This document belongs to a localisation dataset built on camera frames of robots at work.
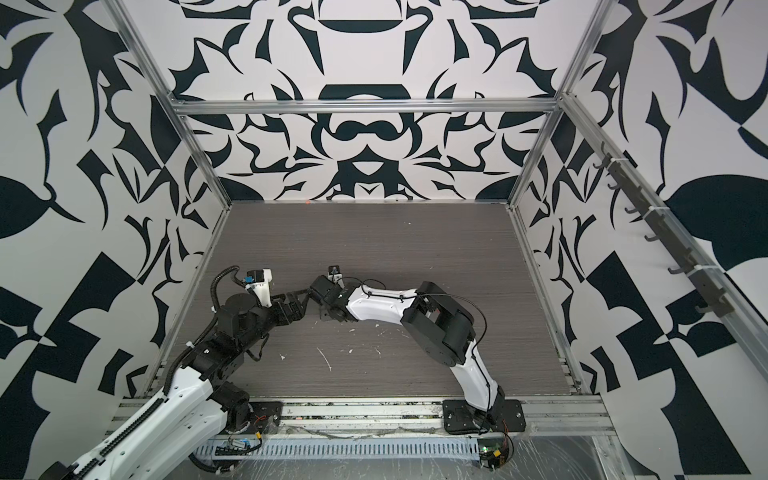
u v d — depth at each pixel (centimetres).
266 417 74
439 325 50
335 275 83
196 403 53
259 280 69
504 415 73
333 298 70
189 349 58
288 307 70
